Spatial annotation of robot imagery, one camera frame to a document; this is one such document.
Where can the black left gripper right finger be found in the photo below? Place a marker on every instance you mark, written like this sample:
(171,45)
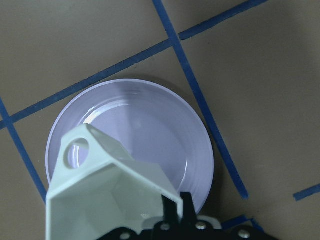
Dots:
(189,212)

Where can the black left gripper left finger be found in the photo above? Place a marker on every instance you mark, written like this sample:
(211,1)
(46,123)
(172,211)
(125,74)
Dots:
(170,210)

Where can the white faceted cup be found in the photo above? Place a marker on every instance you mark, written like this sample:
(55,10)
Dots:
(97,187)

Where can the lilac plate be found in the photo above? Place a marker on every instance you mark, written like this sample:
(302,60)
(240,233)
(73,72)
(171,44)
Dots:
(153,123)

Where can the brown paper table cover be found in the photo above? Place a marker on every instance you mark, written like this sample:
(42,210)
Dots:
(256,62)

